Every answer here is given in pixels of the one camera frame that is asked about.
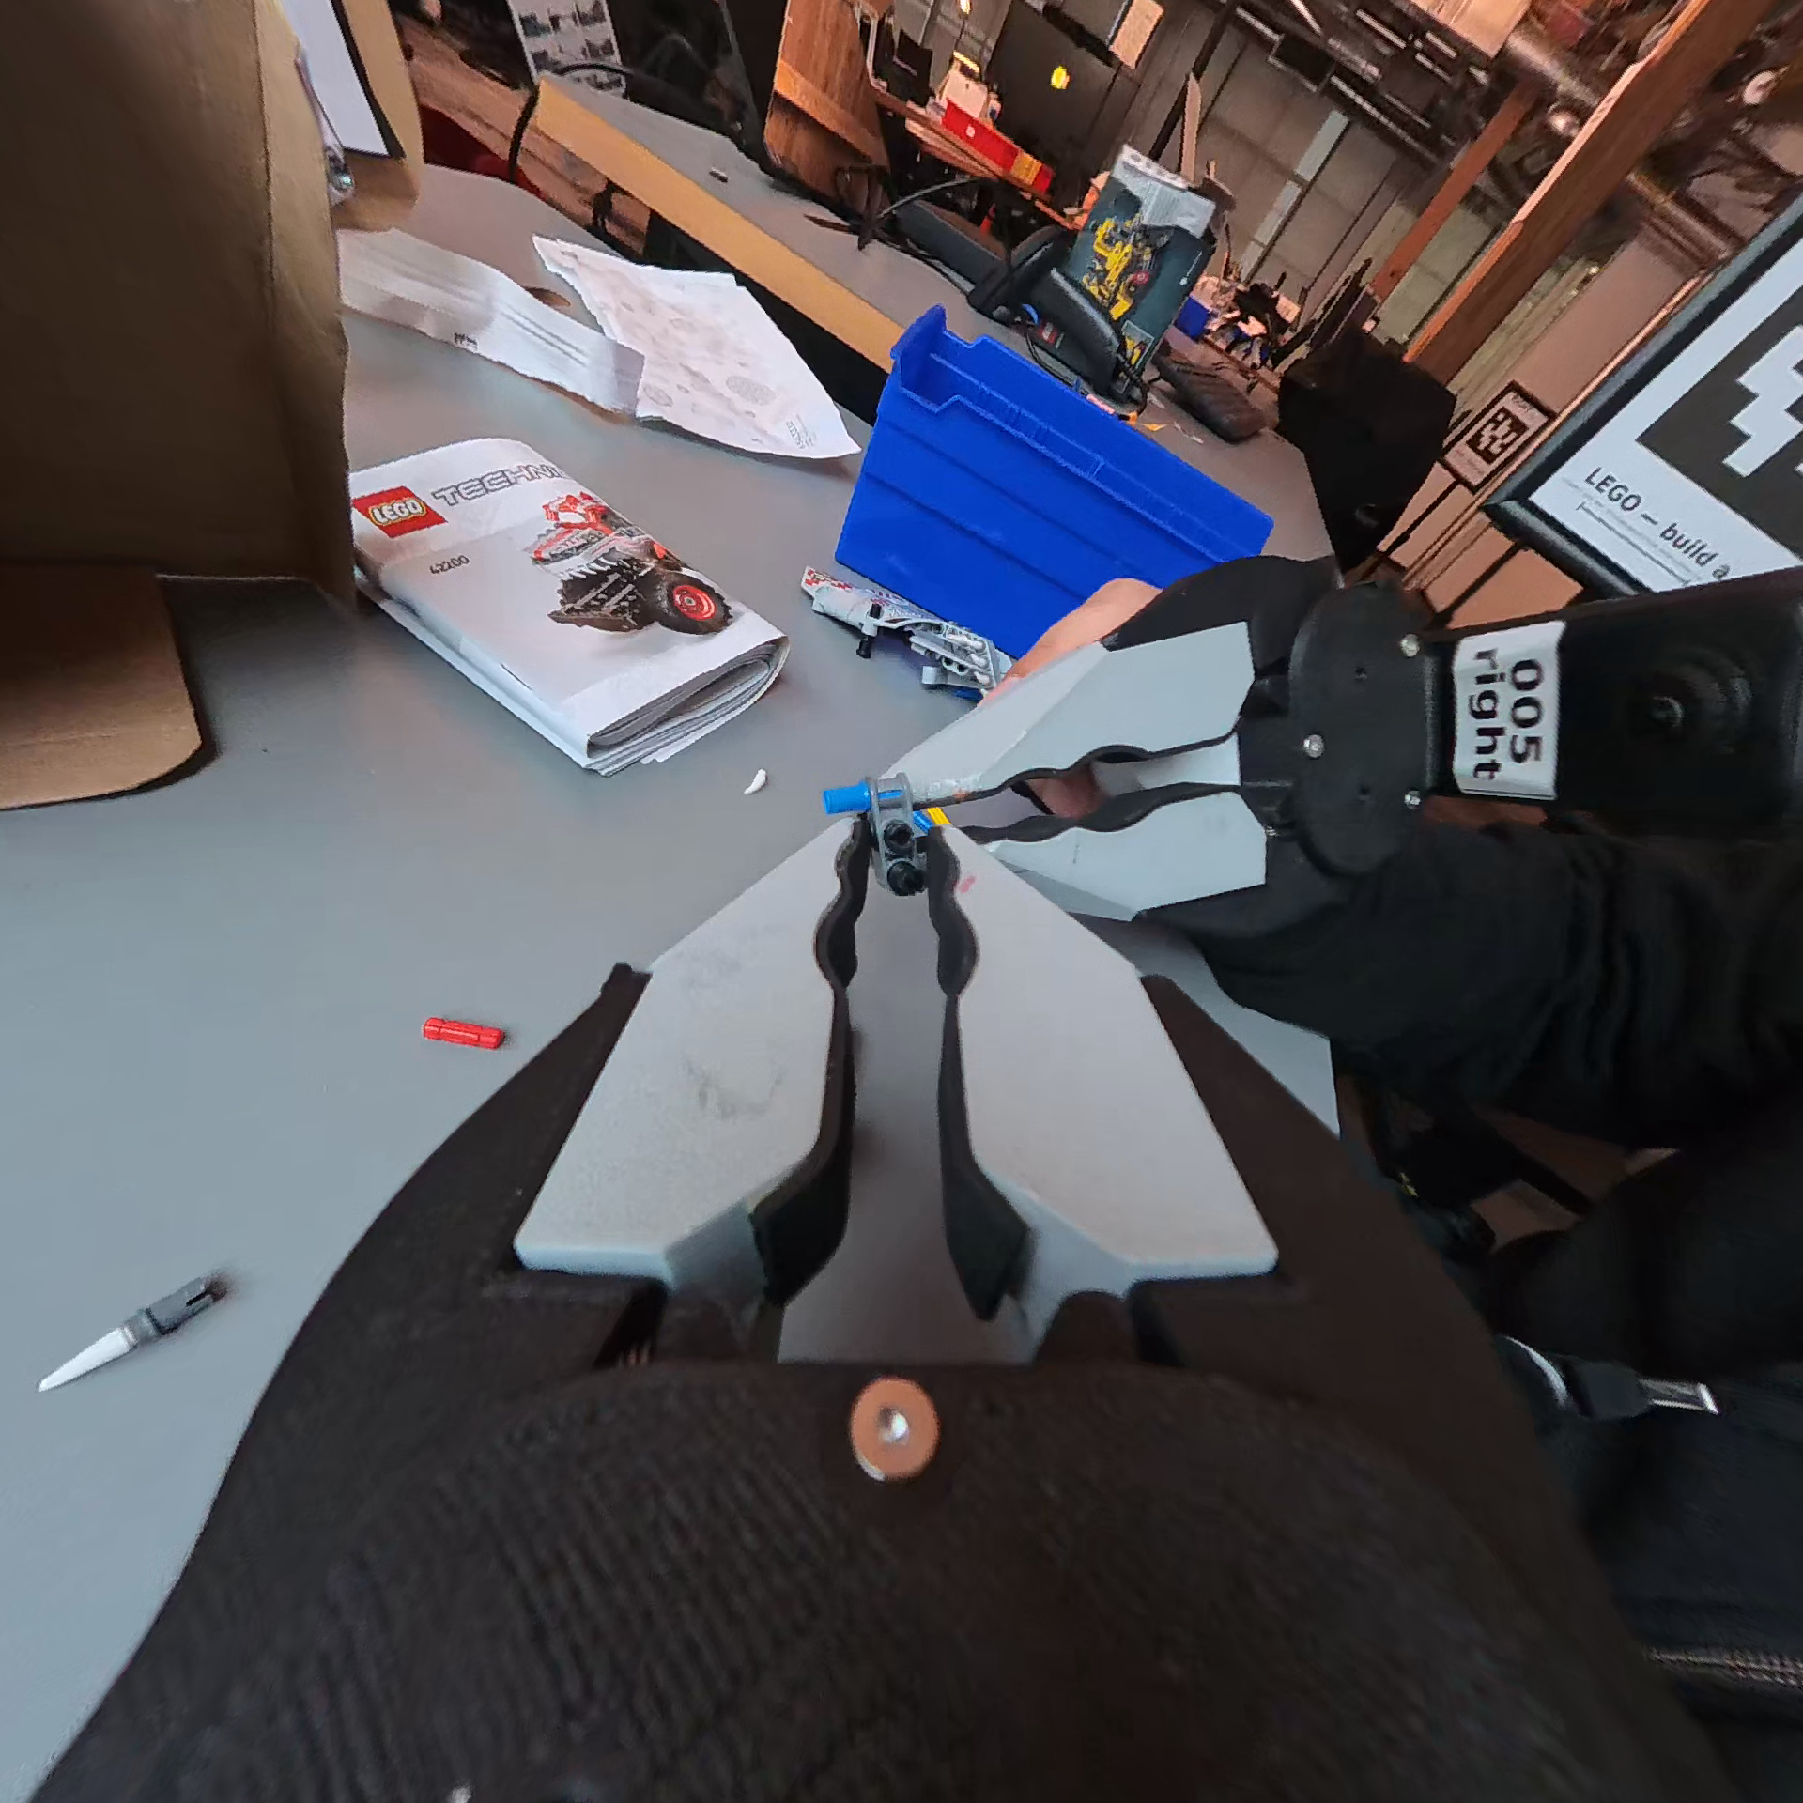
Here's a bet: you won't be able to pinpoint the grey toy brick assembly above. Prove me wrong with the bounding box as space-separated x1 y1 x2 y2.
865 771 943 901

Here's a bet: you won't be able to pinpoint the white sticker sheet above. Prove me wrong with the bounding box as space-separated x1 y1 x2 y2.
530 233 864 462

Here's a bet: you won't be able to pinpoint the task instruction sign board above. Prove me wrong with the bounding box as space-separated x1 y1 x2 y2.
1484 198 1803 602

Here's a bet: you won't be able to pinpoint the yellow vehicle toy set box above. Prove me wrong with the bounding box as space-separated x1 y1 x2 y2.
1058 144 1222 373

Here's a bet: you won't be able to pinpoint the torn white paper bag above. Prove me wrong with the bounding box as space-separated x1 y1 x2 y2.
337 226 650 419

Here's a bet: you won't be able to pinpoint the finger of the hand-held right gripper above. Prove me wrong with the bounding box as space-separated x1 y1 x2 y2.
983 785 1274 926
885 620 1258 807

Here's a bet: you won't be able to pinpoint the black office chair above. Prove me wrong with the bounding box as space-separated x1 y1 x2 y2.
1274 327 1462 569

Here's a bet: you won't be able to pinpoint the white and grey toy tooth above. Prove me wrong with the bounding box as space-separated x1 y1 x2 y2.
36 1270 228 1394

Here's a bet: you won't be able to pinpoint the loose grey toy parts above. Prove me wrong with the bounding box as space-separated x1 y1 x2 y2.
802 564 1017 696

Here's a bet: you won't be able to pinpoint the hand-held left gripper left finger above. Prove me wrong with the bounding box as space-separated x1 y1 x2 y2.
513 817 865 1306

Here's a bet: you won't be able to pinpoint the person's right forearm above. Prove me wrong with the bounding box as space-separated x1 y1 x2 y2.
1148 809 1803 1154

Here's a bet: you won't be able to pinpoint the red box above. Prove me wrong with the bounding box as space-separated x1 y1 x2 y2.
938 96 1056 193

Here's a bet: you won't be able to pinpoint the person's right hand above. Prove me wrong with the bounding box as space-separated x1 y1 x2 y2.
979 578 1161 705

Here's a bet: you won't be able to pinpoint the small square tag sign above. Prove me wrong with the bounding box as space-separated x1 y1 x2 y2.
1443 378 1561 494

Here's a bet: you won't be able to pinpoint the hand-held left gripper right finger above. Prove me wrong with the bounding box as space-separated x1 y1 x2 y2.
917 823 1281 1321

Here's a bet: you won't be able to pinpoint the blue storage bin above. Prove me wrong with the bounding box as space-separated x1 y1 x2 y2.
833 303 1277 668

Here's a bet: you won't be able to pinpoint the brown cardboard box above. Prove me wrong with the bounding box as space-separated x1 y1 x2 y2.
0 0 427 814

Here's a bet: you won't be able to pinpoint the toy set instruction booklet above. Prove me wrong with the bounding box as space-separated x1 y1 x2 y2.
348 435 792 777

